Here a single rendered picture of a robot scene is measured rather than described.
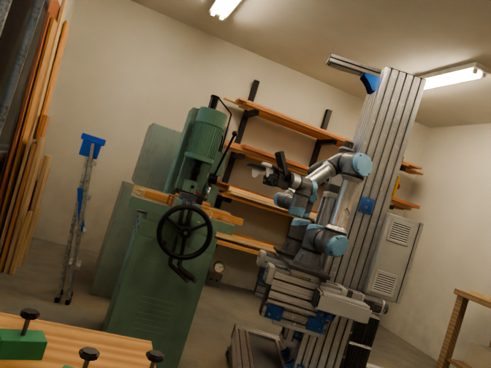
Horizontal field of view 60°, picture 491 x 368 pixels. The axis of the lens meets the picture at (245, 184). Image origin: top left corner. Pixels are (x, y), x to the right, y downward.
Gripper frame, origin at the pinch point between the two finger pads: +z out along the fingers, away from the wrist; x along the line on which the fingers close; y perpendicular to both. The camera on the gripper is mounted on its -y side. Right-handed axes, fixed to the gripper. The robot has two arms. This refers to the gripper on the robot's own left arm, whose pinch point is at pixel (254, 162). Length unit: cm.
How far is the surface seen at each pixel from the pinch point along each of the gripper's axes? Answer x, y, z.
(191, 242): 59, 42, -5
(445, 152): 181, -136, -365
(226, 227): 53, 29, -22
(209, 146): 60, -14, -2
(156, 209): 63, 29, 17
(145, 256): 66, 55, 16
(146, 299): 67, 77, 9
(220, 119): 58, -31, -4
